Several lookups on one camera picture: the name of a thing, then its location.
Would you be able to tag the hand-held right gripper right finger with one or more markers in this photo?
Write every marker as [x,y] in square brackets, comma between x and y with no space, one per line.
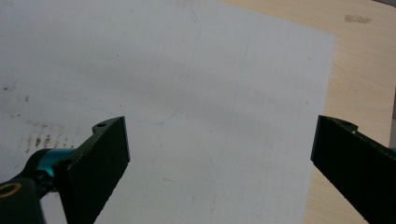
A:
[358,165]

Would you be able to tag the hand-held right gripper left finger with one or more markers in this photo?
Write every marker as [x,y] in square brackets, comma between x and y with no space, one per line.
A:
[93,168]

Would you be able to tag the white mat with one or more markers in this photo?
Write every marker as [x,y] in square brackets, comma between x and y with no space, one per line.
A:
[186,93]

